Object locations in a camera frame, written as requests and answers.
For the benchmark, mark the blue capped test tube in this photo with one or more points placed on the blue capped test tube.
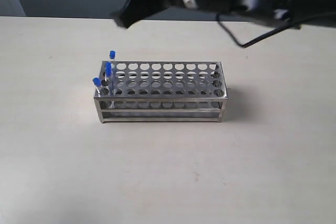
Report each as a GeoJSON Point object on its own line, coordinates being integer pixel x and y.
{"type": "Point", "coordinates": [111, 89]}
{"type": "Point", "coordinates": [97, 83]}
{"type": "Point", "coordinates": [112, 57]}
{"type": "Point", "coordinates": [108, 76]}

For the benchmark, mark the stainless steel test tube rack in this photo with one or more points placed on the stainless steel test tube rack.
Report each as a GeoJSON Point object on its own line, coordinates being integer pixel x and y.
{"type": "Point", "coordinates": [163, 91]}

